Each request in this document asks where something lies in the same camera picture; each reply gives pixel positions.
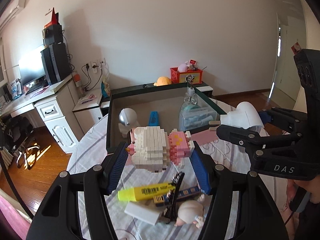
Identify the white door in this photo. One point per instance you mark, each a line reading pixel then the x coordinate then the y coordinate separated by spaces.
pixel 287 62

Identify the red door decoration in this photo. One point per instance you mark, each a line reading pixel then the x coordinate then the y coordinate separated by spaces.
pixel 295 48

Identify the white rectangular power adapter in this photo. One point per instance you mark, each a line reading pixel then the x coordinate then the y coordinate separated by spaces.
pixel 141 212

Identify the pink desk pad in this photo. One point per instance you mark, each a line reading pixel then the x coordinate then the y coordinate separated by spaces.
pixel 41 91

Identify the black speaker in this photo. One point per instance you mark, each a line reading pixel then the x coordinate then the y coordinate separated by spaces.
pixel 53 35

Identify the red printed storage box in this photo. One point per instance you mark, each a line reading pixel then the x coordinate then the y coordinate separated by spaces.
pixel 187 77

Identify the yellow highlighter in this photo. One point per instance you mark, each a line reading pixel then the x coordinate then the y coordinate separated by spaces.
pixel 140 192

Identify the white air conditioner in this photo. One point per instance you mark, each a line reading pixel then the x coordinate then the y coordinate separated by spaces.
pixel 11 12

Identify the small red card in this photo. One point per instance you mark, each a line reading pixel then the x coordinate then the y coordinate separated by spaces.
pixel 192 62

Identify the pink storage box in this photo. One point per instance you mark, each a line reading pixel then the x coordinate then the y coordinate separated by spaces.
pixel 145 107

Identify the white striped tablecloth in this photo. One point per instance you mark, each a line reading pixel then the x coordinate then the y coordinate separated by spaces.
pixel 95 150

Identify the clear pump bottle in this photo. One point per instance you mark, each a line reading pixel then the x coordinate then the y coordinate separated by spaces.
pixel 189 100

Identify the low black-top cabinet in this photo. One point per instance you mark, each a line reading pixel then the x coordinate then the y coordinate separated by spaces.
pixel 207 88

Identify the bald baby doll figurine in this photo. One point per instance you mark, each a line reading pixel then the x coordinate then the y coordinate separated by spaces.
pixel 190 210

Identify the red triangular sign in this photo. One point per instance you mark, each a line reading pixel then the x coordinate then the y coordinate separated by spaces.
pixel 54 17

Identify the blue battery pack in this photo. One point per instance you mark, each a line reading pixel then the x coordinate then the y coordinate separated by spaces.
pixel 187 192

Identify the black keyboard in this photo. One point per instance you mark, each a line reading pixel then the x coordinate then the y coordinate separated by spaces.
pixel 33 88

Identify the white robot figurine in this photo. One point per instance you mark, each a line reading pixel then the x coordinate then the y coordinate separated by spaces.
pixel 127 120

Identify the white desk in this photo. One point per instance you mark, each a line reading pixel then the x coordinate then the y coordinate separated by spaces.
pixel 57 110

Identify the blue and white box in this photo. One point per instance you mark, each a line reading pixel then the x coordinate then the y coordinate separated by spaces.
pixel 15 90

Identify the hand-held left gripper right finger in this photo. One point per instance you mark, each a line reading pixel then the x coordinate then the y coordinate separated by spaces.
pixel 198 170

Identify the white rounded plug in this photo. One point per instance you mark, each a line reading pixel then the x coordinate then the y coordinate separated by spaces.
pixel 243 116

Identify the white side cabinet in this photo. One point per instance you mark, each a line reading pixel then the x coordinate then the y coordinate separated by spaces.
pixel 87 115

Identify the white and pink brick toy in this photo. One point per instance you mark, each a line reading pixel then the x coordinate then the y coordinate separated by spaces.
pixel 150 147

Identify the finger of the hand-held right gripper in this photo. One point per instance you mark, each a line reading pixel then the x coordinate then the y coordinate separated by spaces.
pixel 240 136
pixel 285 118

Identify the bottle with orange cap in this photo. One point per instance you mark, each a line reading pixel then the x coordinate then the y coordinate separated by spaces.
pixel 78 85

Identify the pink plush toy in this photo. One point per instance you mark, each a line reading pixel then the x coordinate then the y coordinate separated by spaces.
pixel 183 67

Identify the black office chair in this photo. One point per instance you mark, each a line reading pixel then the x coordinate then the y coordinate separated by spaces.
pixel 15 132

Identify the black hair clip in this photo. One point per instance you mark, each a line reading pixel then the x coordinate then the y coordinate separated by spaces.
pixel 175 192

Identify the white wall socket panel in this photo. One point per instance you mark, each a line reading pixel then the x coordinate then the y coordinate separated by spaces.
pixel 97 63

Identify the orange octopus plush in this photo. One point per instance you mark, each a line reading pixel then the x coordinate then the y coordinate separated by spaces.
pixel 163 81

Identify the person's right hand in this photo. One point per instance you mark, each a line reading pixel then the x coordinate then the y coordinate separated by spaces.
pixel 315 190

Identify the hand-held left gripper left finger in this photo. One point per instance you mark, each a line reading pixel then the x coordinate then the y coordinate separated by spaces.
pixel 117 167

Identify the clear plastic box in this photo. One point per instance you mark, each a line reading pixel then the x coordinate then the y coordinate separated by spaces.
pixel 197 120

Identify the black computer tower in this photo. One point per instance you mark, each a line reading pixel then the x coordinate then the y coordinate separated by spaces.
pixel 56 63

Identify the blue snack bag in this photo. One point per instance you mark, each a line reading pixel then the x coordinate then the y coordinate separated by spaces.
pixel 105 88

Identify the black computer monitor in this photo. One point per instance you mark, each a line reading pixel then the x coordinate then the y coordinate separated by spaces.
pixel 32 67

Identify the red flat box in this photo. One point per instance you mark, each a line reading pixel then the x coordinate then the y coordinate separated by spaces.
pixel 48 25

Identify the magenta bed cover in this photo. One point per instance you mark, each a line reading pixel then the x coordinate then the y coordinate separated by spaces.
pixel 12 217

